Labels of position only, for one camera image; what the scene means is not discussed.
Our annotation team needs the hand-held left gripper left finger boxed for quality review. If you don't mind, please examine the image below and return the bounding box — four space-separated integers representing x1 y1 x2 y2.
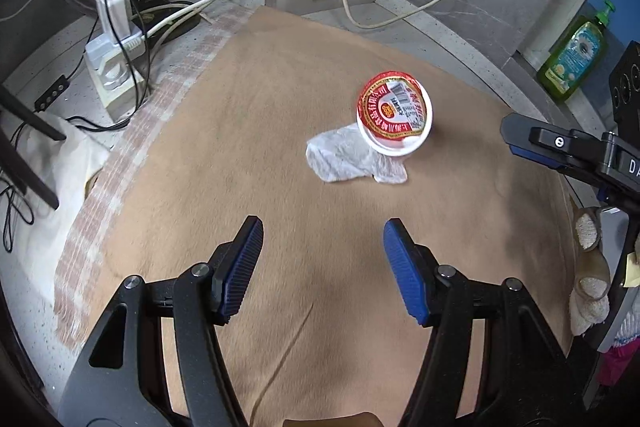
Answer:
57 214 265 427

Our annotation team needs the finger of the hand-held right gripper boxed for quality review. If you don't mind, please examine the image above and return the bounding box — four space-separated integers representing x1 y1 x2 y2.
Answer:
501 112 610 186

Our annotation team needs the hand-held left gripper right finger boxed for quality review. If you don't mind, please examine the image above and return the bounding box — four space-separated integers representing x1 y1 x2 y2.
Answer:
382 217 593 427

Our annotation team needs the clear plastic glove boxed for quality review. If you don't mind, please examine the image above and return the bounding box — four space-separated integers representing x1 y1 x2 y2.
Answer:
306 123 408 185

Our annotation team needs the red and white noodle cup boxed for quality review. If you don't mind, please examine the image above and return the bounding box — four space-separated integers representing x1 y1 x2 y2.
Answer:
356 71 433 158

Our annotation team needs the person's right hand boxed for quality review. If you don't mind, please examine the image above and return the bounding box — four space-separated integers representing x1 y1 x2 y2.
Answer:
569 206 612 338

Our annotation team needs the green dish soap bottle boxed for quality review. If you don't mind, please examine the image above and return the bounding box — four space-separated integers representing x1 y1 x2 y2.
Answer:
537 0 616 104

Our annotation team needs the tan blanket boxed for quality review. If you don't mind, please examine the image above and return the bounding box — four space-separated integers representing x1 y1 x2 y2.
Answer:
52 7 581 427

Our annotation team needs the person's patterned clothing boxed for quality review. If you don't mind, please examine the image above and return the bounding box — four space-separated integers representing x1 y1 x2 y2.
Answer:
597 307 640 388

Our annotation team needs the white power strip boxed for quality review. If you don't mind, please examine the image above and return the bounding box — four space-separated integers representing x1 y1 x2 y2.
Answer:
84 34 151 122

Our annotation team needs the white charger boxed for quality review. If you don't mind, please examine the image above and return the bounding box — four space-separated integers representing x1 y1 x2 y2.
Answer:
95 0 133 42

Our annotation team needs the black cable with inline switch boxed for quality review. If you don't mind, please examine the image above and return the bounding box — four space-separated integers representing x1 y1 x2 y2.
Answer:
0 57 126 253

